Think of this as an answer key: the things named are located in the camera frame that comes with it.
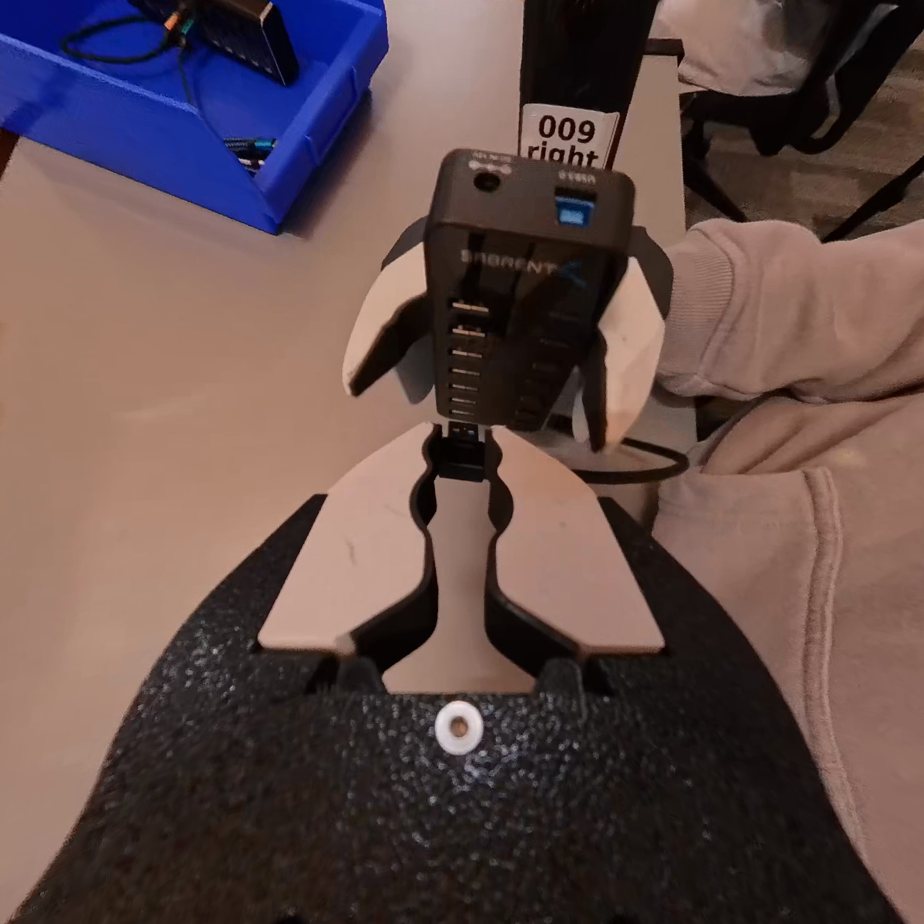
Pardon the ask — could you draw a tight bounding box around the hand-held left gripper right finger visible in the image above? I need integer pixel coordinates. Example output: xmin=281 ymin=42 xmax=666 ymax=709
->
xmin=482 ymin=426 xmax=667 ymax=676

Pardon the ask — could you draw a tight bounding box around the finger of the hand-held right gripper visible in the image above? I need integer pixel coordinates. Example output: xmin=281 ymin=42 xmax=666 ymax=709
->
xmin=566 ymin=225 xmax=676 ymax=454
xmin=341 ymin=218 xmax=437 ymax=405

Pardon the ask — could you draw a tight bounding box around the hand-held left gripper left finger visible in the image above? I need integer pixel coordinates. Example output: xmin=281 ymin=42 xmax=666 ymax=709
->
xmin=256 ymin=422 xmax=441 ymax=672

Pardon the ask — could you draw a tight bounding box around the black usb hub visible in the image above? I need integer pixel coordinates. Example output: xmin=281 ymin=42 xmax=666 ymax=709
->
xmin=421 ymin=148 xmax=636 ymax=434
xmin=133 ymin=0 xmax=300 ymax=86

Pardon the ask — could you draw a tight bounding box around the person's right forearm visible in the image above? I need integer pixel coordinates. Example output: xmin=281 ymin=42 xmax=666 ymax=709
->
xmin=653 ymin=217 xmax=924 ymax=405

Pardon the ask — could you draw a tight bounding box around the white cloth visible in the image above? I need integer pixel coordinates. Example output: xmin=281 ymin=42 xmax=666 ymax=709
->
xmin=653 ymin=0 xmax=831 ymax=96

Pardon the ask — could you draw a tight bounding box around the small blue black connector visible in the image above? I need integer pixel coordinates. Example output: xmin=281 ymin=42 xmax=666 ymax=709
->
xmin=224 ymin=136 xmax=277 ymax=176

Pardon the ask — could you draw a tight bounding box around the black office chair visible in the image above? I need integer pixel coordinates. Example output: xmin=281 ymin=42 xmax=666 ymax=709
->
xmin=679 ymin=0 xmax=924 ymax=243

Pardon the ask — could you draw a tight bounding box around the blue plastic bin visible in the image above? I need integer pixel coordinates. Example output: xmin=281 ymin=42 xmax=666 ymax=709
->
xmin=0 ymin=0 xmax=391 ymax=235

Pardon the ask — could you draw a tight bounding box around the thin black audio cable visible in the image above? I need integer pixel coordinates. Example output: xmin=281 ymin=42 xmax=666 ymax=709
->
xmin=61 ymin=0 xmax=243 ymax=156

